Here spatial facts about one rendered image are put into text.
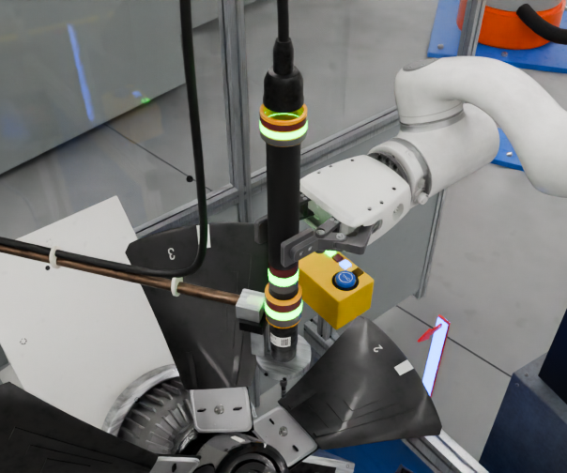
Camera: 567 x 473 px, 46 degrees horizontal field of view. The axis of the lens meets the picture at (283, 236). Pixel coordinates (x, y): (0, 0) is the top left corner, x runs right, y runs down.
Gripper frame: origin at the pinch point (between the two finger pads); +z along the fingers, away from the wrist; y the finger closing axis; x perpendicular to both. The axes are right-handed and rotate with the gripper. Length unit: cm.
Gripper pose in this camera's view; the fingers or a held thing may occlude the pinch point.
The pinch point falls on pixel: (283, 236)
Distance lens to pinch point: 71.6
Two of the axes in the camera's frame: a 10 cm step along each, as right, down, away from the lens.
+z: -7.8, 4.2, -4.6
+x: 0.0, -7.4, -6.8
